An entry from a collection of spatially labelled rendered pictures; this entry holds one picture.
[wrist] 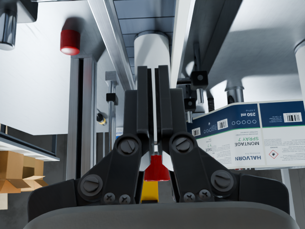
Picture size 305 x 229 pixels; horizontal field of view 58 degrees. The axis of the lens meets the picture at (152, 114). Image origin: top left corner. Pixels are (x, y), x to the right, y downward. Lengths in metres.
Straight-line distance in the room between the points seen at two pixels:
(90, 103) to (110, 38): 0.31
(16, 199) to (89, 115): 4.87
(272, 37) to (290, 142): 0.28
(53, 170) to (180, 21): 4.96
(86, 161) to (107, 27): 0.34
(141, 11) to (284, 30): 0.21
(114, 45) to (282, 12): 0.24
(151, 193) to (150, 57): 0.23
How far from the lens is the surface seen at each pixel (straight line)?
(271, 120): 0.67
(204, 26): 0.50
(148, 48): 0.39
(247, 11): 0.39
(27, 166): 3.31
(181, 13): 0.31
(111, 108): 0.51
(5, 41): 0.21
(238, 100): 0.66
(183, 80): 0.52
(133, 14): 0.37
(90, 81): 0.56
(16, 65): 0.68
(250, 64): 0.55
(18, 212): 5.37
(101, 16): 0.22
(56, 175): 5.19
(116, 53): 0.28
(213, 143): 0.71
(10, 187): 3.12
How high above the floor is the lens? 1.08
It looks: 13 degrees down
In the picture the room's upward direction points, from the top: 178 degrees clockwise
